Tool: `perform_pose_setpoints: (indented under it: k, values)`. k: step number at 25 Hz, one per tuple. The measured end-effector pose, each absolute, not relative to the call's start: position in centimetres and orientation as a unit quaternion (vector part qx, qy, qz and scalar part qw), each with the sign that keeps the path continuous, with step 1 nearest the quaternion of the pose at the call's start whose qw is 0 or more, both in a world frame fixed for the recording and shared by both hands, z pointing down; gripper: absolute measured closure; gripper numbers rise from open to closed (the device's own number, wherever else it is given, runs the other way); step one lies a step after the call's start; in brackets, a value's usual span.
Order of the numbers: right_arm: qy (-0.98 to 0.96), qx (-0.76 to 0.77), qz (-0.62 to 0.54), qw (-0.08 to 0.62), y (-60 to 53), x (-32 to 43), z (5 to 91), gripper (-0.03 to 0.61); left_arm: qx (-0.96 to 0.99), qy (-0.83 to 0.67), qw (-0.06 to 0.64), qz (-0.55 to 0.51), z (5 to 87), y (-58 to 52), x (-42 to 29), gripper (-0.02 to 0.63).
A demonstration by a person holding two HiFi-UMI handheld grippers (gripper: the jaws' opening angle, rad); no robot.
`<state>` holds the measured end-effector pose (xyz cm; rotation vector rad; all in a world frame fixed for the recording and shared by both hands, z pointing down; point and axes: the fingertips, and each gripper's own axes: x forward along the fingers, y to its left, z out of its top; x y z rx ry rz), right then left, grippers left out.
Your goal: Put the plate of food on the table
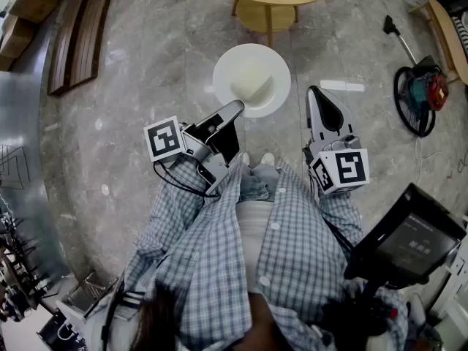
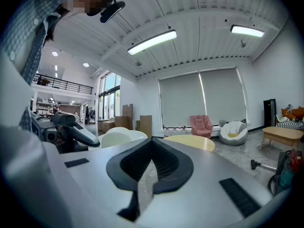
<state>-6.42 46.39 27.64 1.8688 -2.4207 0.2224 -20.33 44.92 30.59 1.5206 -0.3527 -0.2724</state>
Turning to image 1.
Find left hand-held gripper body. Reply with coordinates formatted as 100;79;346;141
143;115;230;197

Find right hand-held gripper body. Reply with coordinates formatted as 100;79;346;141
303;124;370;196

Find pale food block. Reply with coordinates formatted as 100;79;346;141
230;58;275;101

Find white round plate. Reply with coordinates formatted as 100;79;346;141
212;43;292;119

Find person's left forearm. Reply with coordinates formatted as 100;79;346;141
135;157;220;266

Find person's right forearm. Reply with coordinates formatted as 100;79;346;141
316;190;365;248

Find person's legs in jeans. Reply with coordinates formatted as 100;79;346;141
239;161;281;203

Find teal and red vacuum cleaner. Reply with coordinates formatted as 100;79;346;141
404;55;450;113

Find black screen device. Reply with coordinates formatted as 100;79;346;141
343;183;468;288

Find person's torso in plaid shirt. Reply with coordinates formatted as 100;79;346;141
83;159;410;351

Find vacuum wand with black nozzle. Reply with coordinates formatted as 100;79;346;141
382;15;418;65

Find dark wooden slatted bench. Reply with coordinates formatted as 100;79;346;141
47;0;118;97

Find light wooden chair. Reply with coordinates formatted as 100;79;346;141
407;0;468;86

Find white cabinet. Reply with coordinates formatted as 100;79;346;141
404;228;468;351

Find striped cushion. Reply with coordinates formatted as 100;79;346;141
450;15;468;56

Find group of black chairs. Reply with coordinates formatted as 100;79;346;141
0;195;50;323

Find black box with white print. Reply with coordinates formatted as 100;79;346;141
35;307;91;351

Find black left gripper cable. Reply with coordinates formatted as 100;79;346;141
152;159;220;199

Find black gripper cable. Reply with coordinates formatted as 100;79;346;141
309;175;355;254
152;159;220;199

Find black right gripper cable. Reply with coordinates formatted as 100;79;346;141
309;175;355;254

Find black rig mount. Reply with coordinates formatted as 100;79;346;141
320;278;403;347

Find striped shoulder strap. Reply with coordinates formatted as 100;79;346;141
118;290;147;312

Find metal wire rack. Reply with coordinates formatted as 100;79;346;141
58;268;118;317

